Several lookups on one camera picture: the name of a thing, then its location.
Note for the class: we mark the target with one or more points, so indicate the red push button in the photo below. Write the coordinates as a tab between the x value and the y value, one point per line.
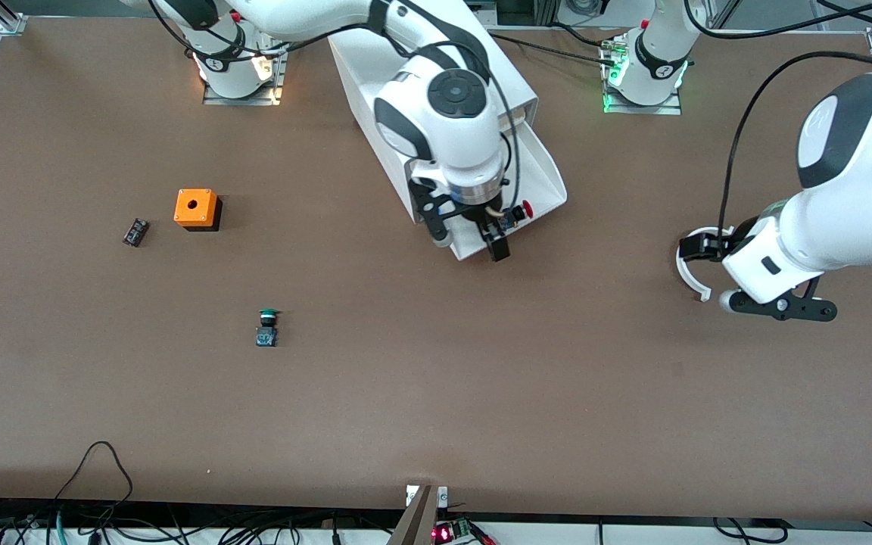
527	208

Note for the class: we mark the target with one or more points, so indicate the small black contact block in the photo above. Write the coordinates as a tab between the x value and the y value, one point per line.
135	232

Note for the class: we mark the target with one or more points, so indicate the green push button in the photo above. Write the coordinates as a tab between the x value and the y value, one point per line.
267	337

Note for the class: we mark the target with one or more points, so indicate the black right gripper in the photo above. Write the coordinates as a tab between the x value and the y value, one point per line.
484	220

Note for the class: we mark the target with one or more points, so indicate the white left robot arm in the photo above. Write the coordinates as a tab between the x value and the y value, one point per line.
852	189

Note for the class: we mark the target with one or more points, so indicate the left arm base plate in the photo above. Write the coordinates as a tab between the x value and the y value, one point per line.
644	108

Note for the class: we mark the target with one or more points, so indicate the brown wooden post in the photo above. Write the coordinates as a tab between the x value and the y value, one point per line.
417	522

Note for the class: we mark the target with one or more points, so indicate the white drawer cabinet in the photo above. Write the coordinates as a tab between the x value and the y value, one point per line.
356	76

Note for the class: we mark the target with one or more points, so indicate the orange button enclosure box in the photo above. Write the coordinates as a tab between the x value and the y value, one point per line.
194	206

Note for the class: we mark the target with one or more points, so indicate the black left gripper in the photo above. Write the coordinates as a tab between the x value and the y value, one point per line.
739	233

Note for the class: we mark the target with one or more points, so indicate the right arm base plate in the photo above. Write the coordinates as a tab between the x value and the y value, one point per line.
243	100

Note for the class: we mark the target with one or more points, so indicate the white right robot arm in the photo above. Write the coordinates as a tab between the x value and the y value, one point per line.
443	113

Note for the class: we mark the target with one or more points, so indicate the circuit board with red light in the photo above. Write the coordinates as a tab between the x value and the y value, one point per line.
447	532

